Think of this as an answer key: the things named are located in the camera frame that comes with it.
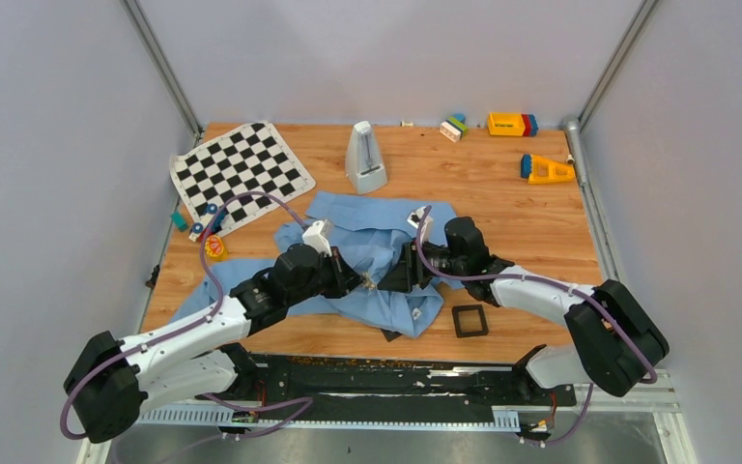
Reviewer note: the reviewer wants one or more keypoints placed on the white green blue blocks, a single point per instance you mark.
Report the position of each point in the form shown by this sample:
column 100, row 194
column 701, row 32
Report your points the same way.
column 454, row 127

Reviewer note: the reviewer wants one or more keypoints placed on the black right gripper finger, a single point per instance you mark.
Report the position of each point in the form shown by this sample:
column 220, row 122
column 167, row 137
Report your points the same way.
column 408, row 255
column 399, row 279

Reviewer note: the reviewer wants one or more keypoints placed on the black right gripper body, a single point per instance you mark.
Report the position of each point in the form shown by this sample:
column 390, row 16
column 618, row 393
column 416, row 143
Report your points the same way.
column 442, row 261

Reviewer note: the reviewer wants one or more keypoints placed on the gold leaf brooch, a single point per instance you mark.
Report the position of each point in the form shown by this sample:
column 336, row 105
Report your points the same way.
column 367, row 282

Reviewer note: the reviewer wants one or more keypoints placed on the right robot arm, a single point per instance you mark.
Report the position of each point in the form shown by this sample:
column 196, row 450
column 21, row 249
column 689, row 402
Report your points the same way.
column 615, row 345

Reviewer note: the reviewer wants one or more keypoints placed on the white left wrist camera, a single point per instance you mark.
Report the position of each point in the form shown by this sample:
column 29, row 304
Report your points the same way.
column 316, row 235

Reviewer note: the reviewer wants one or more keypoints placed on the yellow round toy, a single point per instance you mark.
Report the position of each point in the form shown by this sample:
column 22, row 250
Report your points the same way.
column 215, row 249

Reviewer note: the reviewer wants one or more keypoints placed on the teal small block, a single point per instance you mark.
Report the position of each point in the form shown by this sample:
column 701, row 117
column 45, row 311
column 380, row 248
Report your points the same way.
column 179, row 221

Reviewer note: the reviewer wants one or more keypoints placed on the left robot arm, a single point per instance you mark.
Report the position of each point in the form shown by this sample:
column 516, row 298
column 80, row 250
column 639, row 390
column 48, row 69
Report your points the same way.
column 116, row 380

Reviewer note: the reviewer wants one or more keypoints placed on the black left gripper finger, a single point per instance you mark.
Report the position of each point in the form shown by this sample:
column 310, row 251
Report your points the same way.
column 350, row 288
column 345, row 276

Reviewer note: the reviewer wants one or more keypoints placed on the light blue shirt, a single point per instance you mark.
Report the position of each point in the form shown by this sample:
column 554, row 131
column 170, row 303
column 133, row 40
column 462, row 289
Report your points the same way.
column 369, row 232

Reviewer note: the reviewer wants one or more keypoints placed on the black square frame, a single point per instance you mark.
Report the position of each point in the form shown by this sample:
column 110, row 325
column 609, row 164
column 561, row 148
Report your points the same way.
column 390, row 335
column 469, row 320

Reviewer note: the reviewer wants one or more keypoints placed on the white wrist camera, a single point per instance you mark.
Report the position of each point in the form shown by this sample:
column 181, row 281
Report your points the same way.
column 422, row 221
column 316, row 235

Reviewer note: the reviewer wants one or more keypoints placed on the left black square frame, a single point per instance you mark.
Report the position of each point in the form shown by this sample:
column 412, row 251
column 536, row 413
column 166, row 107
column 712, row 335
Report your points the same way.
column 390, row 335

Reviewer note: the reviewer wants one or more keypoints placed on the white metronome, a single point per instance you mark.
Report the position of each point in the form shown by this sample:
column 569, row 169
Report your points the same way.
column 364, row 165

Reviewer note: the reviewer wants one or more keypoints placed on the yellow blue toy wedge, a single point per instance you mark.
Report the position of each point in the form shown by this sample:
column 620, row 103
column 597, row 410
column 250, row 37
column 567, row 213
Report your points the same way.
column 537, row 170

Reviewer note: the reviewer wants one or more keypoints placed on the black white checkerboard mat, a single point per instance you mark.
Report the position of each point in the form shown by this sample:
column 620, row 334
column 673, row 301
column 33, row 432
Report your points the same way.
column 251, row 157

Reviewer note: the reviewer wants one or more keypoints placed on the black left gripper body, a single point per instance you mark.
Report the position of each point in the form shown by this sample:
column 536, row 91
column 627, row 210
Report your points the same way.
column 325, row 280

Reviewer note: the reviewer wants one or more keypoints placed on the grey pipe in corner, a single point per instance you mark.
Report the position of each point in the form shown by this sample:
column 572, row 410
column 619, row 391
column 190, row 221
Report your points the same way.
column 573, row 131

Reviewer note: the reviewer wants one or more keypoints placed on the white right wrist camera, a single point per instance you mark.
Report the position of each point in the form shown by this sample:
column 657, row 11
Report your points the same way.
column 422, row 221

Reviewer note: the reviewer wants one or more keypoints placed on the right black square frame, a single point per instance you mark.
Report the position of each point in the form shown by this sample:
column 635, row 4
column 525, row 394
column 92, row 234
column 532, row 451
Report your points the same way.
column 469, row 320

